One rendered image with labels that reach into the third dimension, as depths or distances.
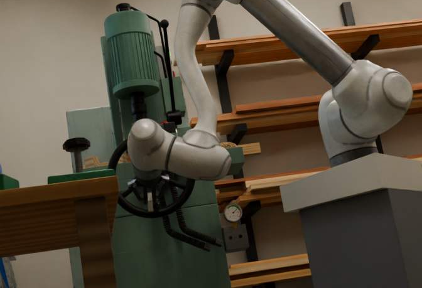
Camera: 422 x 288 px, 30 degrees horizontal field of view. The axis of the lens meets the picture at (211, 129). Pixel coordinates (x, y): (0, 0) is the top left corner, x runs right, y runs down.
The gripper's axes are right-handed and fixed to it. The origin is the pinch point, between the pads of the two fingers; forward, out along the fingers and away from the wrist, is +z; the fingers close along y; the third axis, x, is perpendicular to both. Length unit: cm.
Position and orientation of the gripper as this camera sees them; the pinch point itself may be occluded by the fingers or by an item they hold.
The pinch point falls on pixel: (149, 202)
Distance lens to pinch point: 250.5
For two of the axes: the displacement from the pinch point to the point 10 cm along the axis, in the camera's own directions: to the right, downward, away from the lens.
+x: 1.7, 8.2, -5.5
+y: -9.8, 1.2, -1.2
